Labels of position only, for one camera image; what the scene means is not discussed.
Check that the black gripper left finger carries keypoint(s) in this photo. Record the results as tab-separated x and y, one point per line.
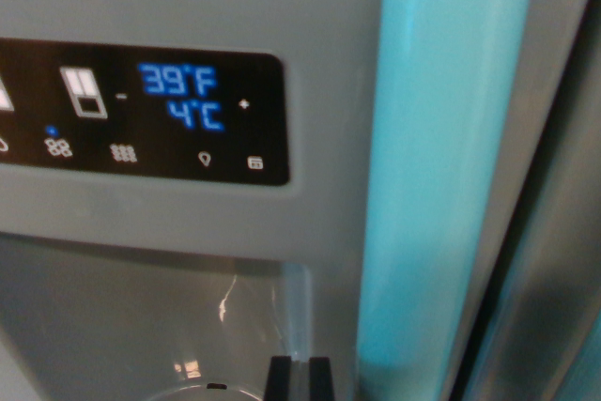
280	382

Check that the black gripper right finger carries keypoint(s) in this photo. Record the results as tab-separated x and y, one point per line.
321	382

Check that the black temperature display panel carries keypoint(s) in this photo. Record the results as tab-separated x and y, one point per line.
263	81

